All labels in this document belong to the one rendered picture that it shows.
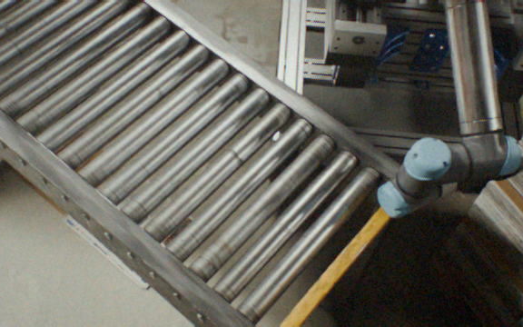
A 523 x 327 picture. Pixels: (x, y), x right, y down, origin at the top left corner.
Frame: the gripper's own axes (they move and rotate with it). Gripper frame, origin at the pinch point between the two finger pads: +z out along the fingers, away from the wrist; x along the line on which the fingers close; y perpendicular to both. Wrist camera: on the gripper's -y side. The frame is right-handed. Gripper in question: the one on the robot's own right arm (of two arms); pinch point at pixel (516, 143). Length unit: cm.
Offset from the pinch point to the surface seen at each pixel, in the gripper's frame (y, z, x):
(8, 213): -85, -105, 84
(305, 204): -5.4, -47.1, 10.3
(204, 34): -5, -44, 63
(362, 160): -5.5, -29.5, 14.0
